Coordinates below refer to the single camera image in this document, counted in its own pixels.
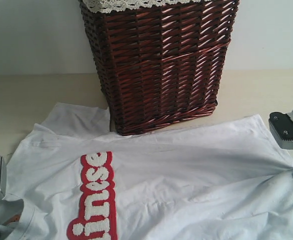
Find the orange garment tag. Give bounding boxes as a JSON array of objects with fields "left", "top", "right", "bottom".
[{"left": 5, "top": 214, "right": 21, "bottom": 225}]

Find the white t-shirt red lettering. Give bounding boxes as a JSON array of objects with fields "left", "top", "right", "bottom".
[{"left": 0, "top": 103, "right": 293, "bottom": 240}]

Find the dark brown wicker basket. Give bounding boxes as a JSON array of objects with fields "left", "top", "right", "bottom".
[{"left": 79, "top": 0, "right": 239, "bottom": 136}]

